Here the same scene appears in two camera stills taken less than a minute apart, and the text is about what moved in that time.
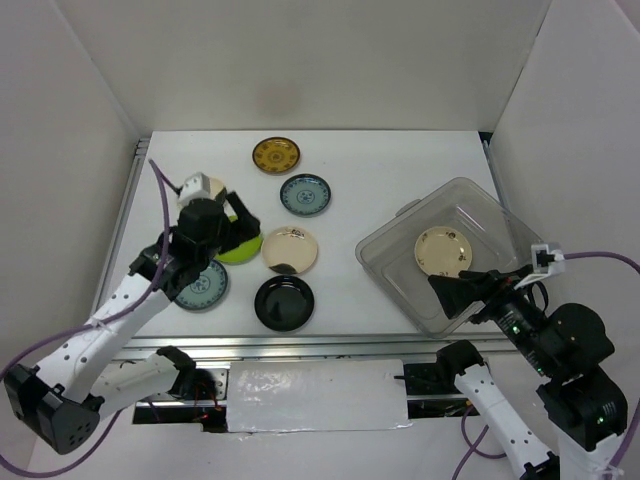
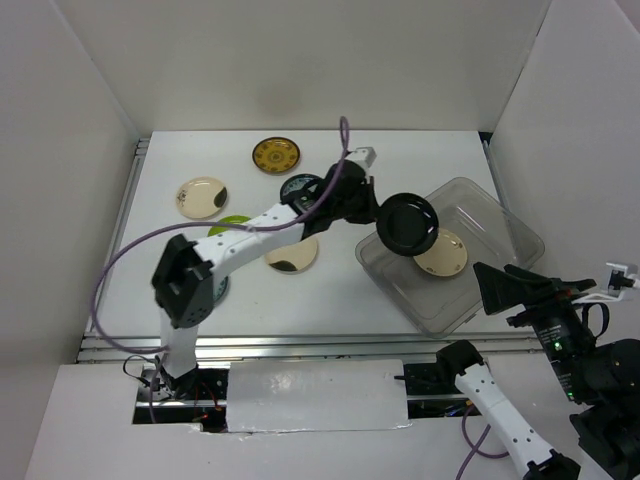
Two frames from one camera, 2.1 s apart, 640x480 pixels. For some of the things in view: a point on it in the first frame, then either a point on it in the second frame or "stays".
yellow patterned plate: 276,154 stays
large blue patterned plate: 305,194 stays
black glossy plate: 284,303 → 407,224
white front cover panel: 322,395 stays
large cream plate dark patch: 289,249 stays
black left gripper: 244,228 → 371,207
